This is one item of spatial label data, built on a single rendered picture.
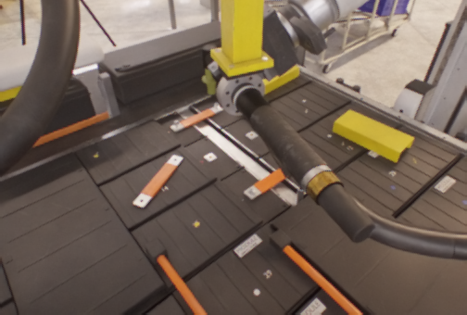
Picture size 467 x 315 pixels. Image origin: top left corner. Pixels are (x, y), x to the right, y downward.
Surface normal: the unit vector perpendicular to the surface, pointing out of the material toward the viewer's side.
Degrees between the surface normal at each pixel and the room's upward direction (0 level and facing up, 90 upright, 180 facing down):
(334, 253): 0
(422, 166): 0
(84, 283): 0
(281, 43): 90
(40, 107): 66
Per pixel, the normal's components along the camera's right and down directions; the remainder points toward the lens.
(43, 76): 0.28, -0.29
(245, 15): 0.40, 0.58
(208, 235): -0.01, -0.77
